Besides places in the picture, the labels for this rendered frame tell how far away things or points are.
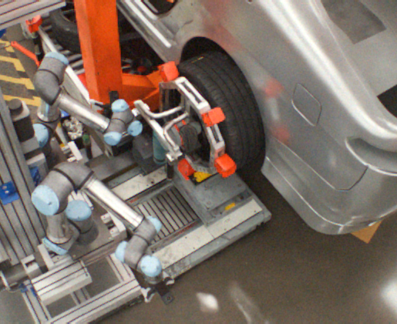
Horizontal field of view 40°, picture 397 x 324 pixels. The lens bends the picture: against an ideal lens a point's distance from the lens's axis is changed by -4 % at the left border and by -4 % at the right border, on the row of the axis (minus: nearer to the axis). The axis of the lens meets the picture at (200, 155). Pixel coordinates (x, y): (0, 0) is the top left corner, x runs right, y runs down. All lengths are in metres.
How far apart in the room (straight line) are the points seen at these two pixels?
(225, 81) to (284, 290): 1.41
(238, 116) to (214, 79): 0.22
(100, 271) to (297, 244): 1.28
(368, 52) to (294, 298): 1.57
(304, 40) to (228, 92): 0.63
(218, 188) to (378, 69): 1.24
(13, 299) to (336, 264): 2.00
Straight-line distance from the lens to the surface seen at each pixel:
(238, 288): 3.51
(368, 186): 2.44
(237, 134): 2.82
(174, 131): 2.94
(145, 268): 2.15
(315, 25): 2.35
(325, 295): 3.60
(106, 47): 2.95
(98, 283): 3.30
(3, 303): 3.37
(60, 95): 2.52
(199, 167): 3.12
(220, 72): 2.87
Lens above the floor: 3.24
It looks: 54 degrees down
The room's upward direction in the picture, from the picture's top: 4 degrees clockwise
